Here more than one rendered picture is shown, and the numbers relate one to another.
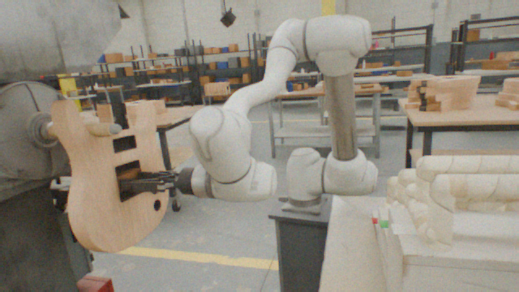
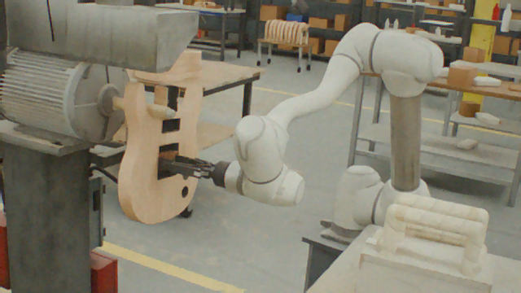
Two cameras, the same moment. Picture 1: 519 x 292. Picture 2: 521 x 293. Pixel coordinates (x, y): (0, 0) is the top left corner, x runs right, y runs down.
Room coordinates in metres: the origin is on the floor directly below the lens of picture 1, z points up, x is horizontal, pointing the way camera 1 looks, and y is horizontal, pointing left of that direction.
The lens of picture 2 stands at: (-0.76, -0.13, 1.64)
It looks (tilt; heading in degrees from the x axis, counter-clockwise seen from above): 17 degrees down; 9
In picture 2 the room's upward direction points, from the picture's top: 5 degrees clockwise
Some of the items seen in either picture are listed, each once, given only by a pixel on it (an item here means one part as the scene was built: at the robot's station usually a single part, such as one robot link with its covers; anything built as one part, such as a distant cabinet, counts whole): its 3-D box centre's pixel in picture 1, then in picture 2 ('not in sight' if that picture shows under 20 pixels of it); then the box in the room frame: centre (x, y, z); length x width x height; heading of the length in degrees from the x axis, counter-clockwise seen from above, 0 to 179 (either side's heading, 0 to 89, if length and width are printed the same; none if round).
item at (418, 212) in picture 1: (423, 219); (387, 236); (0.44, -0.24, 1.12); 0.11 x 0.03 x 0.03; 166
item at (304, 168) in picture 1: (305, 172); (359, 195); (1.38, -0.19, 0.87); 0.18 x 0.16 x 0.22; 66
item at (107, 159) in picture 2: (87, 184); (119, 155); (1.04, 0.60, 1.02); 0.19 x 0.04 x 0.04; 163
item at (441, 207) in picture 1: (440, 216); (391, 233); (0.40, -0.24, 1.15); 0.03 x 0.03 x 0.09
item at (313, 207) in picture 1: (301, 199); (347, 227); (1.39, -0.17, 0.73); 0.22 x 0.18 x 0.06; 65
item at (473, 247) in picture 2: not in sight; (472, 251); (0.36, -0.40, 1.15); 0.03 x 0.03 x 0.09
